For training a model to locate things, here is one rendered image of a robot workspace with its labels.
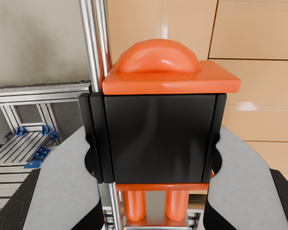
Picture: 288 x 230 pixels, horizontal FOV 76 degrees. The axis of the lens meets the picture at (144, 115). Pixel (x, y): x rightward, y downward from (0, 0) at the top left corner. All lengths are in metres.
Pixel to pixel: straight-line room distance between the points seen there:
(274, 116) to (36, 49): 1.49
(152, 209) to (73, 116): 1.20
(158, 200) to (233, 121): 0.80
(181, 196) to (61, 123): 1.30
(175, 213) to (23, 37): 1.49
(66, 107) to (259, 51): 1.12
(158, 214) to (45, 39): 1.40
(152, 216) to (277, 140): 1.00
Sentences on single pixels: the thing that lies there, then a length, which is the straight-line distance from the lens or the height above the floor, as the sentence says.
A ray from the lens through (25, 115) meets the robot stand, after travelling 1.51.
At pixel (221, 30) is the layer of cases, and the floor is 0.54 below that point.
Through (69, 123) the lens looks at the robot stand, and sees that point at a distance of 1.40.
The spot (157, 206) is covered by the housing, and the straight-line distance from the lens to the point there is 0.21.
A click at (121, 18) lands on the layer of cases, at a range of 0.78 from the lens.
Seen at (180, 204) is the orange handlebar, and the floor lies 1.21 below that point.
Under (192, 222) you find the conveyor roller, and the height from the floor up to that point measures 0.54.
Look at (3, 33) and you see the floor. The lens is 1.64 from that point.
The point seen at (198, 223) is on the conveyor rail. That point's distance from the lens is 1.40.
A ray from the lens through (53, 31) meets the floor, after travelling 1.46.
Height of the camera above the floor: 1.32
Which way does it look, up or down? 63 degrees down
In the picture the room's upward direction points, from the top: 177 degrees counter-clockwise
